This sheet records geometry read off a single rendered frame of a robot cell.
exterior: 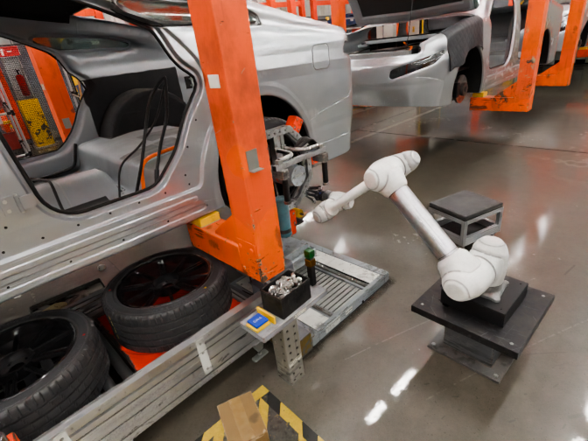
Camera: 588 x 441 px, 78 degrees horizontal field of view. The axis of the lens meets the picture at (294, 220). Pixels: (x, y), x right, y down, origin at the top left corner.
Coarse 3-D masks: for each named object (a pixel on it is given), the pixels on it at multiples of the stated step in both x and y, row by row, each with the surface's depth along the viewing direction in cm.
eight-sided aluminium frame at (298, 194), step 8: (272, 128) 223; (280, 128) 220; (288, 128) 224; (272, 136) 217; (288, 136) 234; (296, 136) 231; (304, 152) 242; (304, 160) 248; (304, 168) 250; (304, 184) 247; (296, 192) 249; (296, 200) 245
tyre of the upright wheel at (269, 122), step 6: (264, 120) 221; (270, 120) 224; (276, 120) 227; (282, 120) 231; (270, 126) 225; (276, 126) 228; (300, 162) 252; (222, 174) 220; (222, 180) 221; (222, 186) 223; (222, 192) 229; (228, 204) 235
